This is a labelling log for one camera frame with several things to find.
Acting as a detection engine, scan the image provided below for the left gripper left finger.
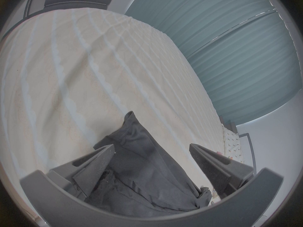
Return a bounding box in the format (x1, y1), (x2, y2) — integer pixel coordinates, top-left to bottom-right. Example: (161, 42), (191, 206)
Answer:
(48, 144), (116, 197)

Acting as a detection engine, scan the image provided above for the grey white bedside table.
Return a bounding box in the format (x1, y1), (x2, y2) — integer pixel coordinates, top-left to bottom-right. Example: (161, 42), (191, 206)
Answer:
(219, 116), (237, 133)

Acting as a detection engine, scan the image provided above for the black T-shirt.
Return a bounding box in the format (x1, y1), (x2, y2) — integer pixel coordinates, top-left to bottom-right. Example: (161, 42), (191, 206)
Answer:
(84, 111), (212, 218)

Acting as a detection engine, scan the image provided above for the white printed pillow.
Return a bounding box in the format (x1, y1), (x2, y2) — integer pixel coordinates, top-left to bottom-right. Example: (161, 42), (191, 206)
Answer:
(223, 124), (245, 165)

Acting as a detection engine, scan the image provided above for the blue-green curtain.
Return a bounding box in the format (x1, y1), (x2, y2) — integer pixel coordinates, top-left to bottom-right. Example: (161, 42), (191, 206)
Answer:
(124, 0), (303, 125)

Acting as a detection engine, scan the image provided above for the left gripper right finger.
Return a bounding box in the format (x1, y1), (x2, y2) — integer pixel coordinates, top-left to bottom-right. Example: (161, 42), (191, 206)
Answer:
(189, 144), (254, 196)

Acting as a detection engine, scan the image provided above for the bed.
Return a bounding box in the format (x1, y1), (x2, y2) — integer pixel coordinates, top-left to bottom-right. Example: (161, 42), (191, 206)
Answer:
(0, 7), (257, 212)

